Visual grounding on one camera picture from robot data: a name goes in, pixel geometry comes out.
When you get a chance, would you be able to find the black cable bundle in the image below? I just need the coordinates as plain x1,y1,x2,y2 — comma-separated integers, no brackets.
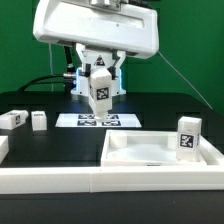
18,73,76,93

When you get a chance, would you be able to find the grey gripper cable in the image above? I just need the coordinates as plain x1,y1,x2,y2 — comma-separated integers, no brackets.
156,49,213,110

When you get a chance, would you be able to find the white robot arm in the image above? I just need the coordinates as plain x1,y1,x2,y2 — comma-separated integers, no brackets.
33,0,159,95

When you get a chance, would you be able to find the white square table top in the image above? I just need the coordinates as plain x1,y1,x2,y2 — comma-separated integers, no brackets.
101,130,224,166

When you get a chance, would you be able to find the white U-shaped obstacle fence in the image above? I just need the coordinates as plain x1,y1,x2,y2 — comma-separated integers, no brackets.
0,139,224,194

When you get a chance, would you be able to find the white sheet with markers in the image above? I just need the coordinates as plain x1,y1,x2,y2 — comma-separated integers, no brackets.
56,113,141,128

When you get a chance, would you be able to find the thin white cable left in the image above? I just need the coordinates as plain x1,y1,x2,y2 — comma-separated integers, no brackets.
48,43,55,92

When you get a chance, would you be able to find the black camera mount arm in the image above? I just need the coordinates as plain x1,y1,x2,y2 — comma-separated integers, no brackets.
63,46,76,79

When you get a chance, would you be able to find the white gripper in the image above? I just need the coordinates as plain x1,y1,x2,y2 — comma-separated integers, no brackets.
33,0,159,80

